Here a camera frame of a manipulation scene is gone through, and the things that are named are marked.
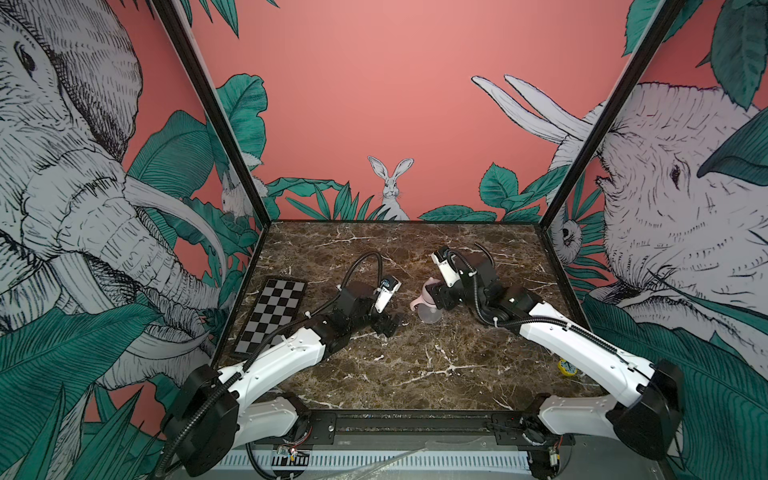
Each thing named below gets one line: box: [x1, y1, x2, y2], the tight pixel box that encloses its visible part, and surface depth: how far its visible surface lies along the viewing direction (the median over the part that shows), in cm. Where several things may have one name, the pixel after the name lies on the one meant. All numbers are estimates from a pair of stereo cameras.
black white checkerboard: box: [232, 276, 308, 355], surface depth 96 cm
